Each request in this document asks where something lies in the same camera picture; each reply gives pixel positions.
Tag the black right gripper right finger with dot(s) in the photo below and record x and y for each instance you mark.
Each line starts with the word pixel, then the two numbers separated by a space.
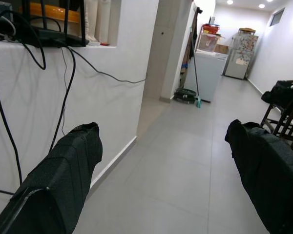
pixel 271 170

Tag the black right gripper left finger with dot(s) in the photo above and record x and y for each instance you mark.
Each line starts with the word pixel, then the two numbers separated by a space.
pixel 63 170

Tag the black cloth bag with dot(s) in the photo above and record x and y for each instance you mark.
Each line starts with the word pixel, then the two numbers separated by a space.
pixel 280 91

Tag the broom with teal head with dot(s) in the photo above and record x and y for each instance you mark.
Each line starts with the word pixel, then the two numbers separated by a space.
pixel 199 103

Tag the black round floor device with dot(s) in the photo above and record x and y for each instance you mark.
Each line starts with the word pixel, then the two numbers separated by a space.
pixel 185 95

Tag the white chest freezer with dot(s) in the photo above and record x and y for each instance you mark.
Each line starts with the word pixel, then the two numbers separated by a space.
pixel 207 73

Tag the fridge covered with magnets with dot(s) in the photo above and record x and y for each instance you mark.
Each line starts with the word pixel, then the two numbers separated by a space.
pixel 239 56

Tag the black router with antennas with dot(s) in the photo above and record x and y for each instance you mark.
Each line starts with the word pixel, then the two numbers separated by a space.
pixel 58 40

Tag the cardboard box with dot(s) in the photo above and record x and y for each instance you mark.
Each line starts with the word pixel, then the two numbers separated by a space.
pixel 207 42

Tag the white ribbed cylinder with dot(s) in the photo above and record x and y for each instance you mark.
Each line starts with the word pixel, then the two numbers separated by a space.
pixel 90 19
pixel 103 19

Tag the orange plastic tray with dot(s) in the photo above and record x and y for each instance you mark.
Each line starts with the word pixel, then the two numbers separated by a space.
pixel 51 11

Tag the round ceiling light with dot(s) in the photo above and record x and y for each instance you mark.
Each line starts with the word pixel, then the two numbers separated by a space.
pixel 230 2
pixel 261 5

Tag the black electronics box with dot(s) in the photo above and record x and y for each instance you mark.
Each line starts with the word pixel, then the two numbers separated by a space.
pixel 0 14

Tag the small wall vent window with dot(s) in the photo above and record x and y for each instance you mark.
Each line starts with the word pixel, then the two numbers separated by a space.
pixel 277 16

